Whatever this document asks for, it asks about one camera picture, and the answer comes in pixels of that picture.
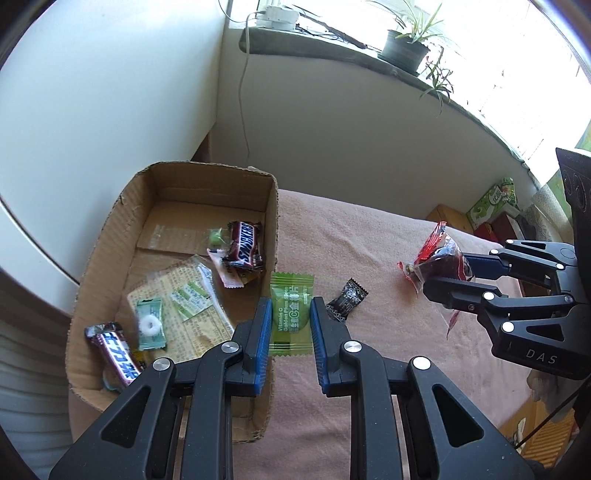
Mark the brown Snickers bar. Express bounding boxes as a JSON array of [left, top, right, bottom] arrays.
[[222, 221, 264, 271]]

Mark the white gloved hand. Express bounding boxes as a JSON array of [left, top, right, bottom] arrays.
[[527, 370, 582, 413]]

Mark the green vitamin C candy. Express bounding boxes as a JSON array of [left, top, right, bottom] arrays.
[[270, 272, 315, 357]]

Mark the black candy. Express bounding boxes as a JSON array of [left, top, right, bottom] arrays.
[[325, 278, 369, 323]]

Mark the potted plant dark pot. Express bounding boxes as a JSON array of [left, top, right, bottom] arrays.
[[372, 1, 455, 112]]

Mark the white power strip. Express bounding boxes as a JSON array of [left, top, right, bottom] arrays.
[[256, 5, 300, 31]]

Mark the black tracker mount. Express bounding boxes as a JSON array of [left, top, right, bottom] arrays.
[[556, 148, 591, 263]]

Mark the hanging white cable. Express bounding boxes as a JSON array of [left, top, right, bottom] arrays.
[[237, 13, 256, 163]]

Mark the pink table cloth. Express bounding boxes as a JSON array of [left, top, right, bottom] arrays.
[[233, 190, 531, 479]]

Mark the brown cardboard box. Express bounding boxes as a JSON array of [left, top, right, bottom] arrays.
[[65, 162, 279, 435]]

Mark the pink candy wrapper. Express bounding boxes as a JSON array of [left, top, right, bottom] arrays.
[[207, 249, 245, 289]]

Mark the small green candy in box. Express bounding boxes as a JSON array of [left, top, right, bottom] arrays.
[[207, 227, 230, 249]]

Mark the red date snack pack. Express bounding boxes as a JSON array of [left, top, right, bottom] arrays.
[[397, 221, 477, 340]]

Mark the purple-wrapped chocolate bar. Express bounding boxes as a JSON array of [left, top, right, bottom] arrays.
[[84, 322, 141, 392]]

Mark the cracker pack in clear bag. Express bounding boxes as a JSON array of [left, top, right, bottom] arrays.
[[127, 256, 235, 363]]

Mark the green mint ring candy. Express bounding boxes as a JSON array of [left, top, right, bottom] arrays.
[[134, 297, 166, 351]]

